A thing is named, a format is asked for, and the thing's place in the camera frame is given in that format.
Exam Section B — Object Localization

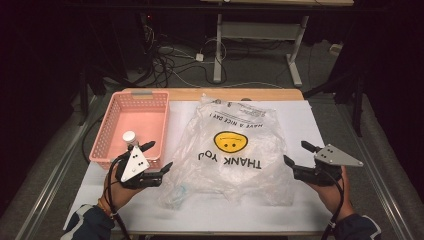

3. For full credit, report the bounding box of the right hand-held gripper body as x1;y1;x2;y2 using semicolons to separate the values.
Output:
292;143;364;187

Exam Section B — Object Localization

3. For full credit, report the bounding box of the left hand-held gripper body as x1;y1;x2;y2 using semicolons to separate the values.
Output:
114;144;164;191

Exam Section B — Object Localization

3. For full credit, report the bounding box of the small white bottle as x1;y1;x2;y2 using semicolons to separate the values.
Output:
121;130;140;150

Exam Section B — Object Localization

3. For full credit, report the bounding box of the pink perforated plastic basket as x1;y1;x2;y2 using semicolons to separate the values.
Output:
88;90;171;171

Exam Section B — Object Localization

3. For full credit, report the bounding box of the clear smiley plastic bag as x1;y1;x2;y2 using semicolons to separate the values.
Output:
158;94;296;211

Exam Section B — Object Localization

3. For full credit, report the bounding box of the person's left hand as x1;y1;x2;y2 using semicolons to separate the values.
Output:
103;163;148;212

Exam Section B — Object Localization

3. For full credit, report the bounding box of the person's right hand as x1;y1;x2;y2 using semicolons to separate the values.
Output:
307;166;356;222

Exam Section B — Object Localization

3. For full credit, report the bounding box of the grey tape strip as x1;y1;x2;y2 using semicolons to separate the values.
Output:
130;88;154;97

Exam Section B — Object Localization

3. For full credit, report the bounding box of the black metal stand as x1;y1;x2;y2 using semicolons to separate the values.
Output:
301;64;366;138
68;63;134;127

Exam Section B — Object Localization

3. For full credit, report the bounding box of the small beige box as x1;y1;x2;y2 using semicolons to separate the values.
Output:
328;43;345;56

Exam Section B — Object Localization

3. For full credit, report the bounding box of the black computer tower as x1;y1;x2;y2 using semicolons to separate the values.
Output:
131;11;158;73

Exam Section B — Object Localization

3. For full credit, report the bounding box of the white metal desk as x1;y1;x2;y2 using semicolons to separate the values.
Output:
199;0;355;89

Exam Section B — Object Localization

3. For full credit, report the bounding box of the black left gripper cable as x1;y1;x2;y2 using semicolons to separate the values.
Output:
105;153;133;240

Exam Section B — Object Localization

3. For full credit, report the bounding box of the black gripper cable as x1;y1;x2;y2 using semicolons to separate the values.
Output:
318;168;346;240
105;153;133;240

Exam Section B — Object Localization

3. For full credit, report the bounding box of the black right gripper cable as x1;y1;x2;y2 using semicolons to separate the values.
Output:
318;168;346;240

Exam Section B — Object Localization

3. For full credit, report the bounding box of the orange wrist bracelet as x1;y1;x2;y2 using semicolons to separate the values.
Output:
97;197;113;217

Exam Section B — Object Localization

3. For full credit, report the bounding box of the black floor cable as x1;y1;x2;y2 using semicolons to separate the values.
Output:
81;114;105;165

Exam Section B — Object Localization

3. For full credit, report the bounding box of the tangle of floor cables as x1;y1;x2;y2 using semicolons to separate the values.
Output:
141;24;231;88

